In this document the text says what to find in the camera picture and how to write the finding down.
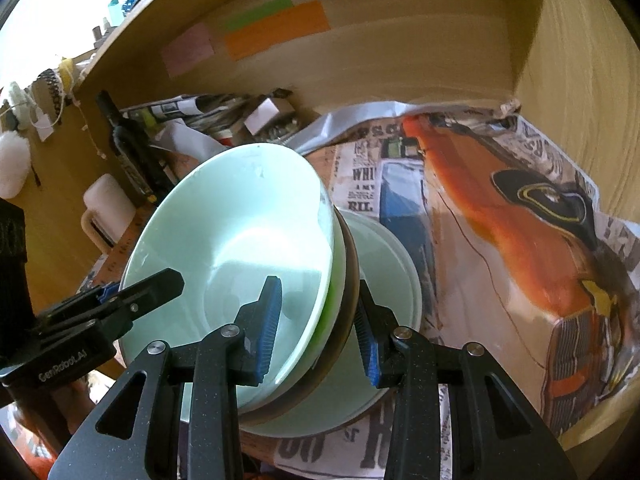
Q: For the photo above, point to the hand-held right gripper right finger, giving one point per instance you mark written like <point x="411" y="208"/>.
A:
<point x="369" y="350"/>

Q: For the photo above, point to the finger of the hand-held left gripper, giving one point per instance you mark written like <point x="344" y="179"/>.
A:
<point x="150" y="290"/>

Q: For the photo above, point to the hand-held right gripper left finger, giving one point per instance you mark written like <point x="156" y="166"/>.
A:
<point x="267" y="330"/>

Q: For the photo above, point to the mint green plate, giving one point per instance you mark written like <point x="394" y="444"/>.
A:
<point x="390" y="280"/>

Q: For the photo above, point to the dark brown plate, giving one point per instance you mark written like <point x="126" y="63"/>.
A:
<point x="349" y="270"/>

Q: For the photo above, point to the mint green bowl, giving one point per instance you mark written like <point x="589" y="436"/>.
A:
<point x="225" y="220"/>

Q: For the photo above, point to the person's left forearm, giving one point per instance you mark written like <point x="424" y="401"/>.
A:
<point x="30" y="440"/>

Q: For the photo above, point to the wooden ruler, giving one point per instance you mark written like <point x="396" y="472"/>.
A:
<point x="122" y="245"/>

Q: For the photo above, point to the cream mug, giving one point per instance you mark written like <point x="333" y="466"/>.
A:
<point x="107" y="200"/>

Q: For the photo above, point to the dark wine bottle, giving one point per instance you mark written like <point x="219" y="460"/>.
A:
<point x="127" y="150"/>

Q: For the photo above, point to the pile of folded newspapers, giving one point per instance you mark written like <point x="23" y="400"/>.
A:
<point x="175" y="107"/>

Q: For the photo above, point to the white fluffy pompom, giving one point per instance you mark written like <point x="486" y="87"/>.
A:
<point x="12" y="165"/>

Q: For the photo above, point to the newspaper print table paper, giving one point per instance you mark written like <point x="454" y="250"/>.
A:
<point x="500" y="210"/>

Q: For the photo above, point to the small cardboard box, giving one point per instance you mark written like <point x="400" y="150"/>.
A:
<point x="265" y="112"/>

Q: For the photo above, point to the braided brown headband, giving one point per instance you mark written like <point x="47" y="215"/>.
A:
<point x="52" y="85"/>

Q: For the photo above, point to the yellow cloth band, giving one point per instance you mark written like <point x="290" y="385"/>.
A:
<point x="66" y="67"/>

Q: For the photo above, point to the pink sticky note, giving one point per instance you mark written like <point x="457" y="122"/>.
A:
<point x="189" y="50"/>

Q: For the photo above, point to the wooden shelf board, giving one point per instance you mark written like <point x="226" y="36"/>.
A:
<point x="115" y="40"/>

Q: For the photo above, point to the orange sticky note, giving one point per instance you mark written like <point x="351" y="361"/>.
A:
<point x="277" y="30"/>

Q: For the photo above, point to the green sticky note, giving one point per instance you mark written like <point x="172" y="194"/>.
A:
<point x="257" y="12"/>

